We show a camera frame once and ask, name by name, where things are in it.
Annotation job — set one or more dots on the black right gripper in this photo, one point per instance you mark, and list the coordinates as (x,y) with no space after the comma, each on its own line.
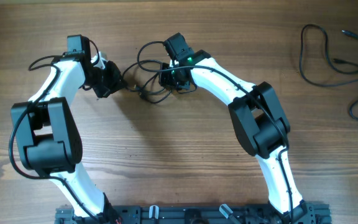
(165,81)

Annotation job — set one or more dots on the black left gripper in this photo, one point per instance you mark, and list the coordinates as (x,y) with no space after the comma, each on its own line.
(117,83)

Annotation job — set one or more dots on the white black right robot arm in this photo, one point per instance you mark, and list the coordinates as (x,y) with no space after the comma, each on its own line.
(258,119)

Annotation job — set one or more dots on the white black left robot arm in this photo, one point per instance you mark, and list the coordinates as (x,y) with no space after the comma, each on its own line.
(45,143)

